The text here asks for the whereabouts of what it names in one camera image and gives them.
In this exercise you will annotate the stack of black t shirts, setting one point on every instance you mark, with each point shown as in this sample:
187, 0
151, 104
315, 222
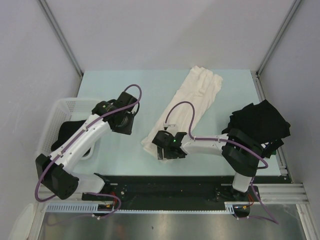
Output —
263, 123

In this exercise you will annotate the white plastic laundry basket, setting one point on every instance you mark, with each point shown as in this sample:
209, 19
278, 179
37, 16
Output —
70, 109

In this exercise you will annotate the aluminium frame rail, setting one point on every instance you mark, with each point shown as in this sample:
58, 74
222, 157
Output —
282, 193

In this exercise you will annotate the left aluminium corner post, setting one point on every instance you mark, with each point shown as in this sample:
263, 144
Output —
47, 12

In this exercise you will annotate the aluminium corner post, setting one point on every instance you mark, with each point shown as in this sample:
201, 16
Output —
293, 10
47, 12

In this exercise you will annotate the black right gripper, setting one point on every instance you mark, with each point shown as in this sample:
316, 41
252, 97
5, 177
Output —
171, 156

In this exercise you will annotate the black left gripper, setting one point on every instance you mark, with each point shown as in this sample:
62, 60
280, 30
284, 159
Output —
126, 130

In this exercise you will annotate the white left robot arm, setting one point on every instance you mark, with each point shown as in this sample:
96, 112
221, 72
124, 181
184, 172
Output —
56, 171

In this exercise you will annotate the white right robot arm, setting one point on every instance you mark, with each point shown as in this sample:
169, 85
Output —
241, 152

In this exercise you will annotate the right aluminium corner post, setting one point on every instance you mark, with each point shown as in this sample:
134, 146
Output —
293, 10

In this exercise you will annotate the white t shirt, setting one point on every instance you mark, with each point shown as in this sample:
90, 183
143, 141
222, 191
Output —
191, 100

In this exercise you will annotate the black t shirt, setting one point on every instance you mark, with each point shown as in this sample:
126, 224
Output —
66, 130

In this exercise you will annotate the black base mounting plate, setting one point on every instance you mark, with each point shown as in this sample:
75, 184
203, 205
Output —
171, 192

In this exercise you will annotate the white slotted cable duct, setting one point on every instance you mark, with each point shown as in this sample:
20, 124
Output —
97, 208

